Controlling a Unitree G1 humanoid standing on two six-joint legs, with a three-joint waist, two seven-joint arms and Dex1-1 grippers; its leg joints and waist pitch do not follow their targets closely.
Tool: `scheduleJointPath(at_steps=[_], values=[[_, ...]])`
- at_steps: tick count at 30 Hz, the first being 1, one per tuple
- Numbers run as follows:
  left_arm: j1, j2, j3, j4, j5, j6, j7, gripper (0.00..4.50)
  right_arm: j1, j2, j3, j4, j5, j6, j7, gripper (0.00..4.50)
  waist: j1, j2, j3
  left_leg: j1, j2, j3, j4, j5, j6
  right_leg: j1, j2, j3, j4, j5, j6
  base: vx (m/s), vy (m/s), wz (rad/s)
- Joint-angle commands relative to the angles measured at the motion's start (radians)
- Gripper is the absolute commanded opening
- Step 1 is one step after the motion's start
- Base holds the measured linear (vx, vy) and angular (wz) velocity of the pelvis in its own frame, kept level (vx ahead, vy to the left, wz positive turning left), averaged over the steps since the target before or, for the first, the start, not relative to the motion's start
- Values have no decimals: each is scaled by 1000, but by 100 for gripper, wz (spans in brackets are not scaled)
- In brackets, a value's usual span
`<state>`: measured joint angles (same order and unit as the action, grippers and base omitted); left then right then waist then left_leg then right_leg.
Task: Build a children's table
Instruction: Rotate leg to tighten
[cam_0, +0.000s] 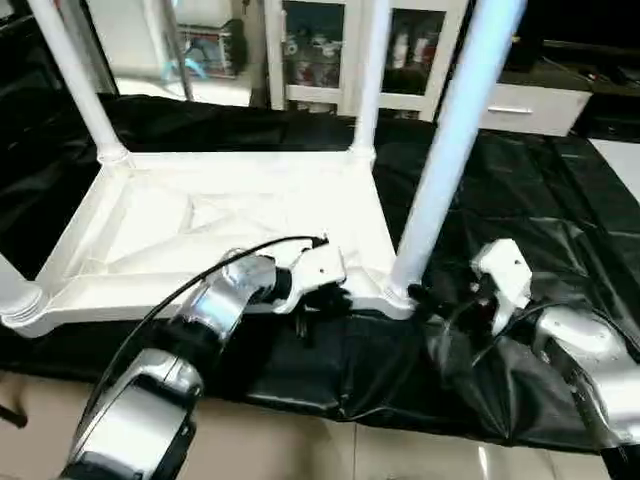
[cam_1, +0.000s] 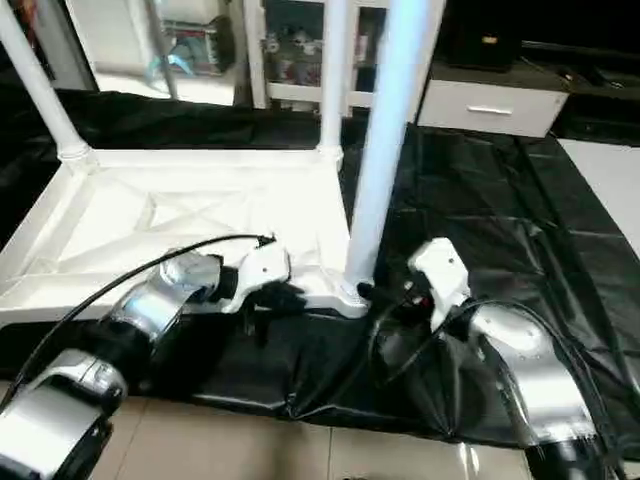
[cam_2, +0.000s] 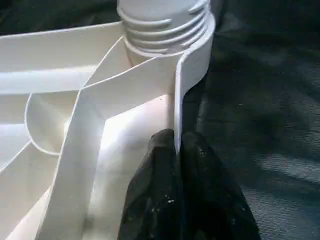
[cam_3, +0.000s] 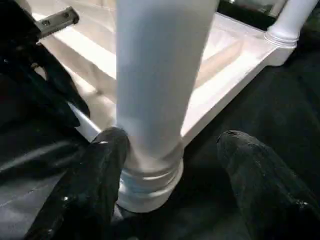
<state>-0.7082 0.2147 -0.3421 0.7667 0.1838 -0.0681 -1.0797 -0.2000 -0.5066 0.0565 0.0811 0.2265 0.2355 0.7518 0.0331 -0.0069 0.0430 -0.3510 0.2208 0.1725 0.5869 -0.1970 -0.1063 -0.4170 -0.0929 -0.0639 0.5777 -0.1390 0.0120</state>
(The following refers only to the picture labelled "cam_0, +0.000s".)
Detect teal storage box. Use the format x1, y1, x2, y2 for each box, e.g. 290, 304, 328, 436
165, 22, 246, 81

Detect black work mat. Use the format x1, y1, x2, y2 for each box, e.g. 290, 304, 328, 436
0, 90, 640, 451

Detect black box yellow label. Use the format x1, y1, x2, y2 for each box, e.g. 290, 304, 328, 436
505, 0, 601, 73

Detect white glass-door cabinet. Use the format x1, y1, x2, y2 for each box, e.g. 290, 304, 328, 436
265, 0, 471, 121

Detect white drawer unit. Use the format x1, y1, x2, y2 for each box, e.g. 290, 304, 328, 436
480, 85, 593, 137

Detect white plastic table top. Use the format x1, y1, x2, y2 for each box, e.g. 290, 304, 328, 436
0, 148, 416, 339

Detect black metal stand leg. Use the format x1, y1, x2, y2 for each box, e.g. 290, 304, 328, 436
0, 400, 26, 429

